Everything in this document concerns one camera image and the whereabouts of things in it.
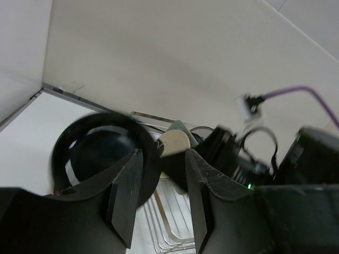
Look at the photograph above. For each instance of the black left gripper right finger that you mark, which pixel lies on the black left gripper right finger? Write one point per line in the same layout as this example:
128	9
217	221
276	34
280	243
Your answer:
210	192

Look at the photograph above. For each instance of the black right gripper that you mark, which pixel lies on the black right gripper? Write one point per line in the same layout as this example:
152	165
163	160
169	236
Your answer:
221	151

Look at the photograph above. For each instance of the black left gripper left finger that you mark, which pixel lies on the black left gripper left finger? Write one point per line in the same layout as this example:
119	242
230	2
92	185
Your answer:
118	187

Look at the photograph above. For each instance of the cream plate brown smear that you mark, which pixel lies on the cream plate brown smear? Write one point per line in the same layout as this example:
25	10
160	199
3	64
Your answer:
172	142

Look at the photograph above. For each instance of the light green rectangular dish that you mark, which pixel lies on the light green rectangular dish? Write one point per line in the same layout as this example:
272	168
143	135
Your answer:
179	125

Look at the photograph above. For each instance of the yellow brown patterned plate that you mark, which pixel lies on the yellow brown patterned plate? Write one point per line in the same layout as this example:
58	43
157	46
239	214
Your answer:
96	142

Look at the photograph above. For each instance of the blue floral round plate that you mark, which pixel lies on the blue floral round plate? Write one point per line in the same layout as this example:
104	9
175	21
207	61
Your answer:
197	140

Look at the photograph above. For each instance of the white plate red characters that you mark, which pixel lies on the white plate red characters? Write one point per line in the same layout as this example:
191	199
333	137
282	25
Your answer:
202	131

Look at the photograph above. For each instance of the metal wire dish rack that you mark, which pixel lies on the metal wire dish rack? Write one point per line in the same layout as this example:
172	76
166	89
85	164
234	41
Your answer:
163	224

